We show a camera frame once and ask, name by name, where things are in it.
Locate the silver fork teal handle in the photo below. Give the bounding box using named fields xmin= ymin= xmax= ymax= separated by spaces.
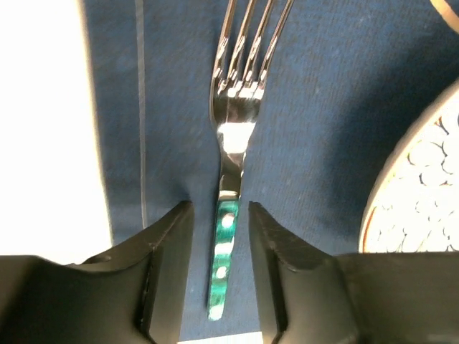
xmin=207 ymin=0 xmax=294 ymax=321

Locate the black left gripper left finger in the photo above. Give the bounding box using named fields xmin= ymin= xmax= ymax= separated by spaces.
xmin=1 ymin=201 xmax=194 ymax=343

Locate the dark blue cloth napkin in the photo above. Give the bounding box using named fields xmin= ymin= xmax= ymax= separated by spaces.
xmin=85 ymin=1 xmax=458 ymax=341

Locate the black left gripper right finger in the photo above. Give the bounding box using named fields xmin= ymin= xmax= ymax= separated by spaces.
xmin=249 ymin=202 xmax=458 ymax=343

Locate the floral plate with orange rim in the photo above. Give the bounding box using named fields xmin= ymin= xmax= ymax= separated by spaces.
xmin=359 ymin=82 xmax=458 ymax=253

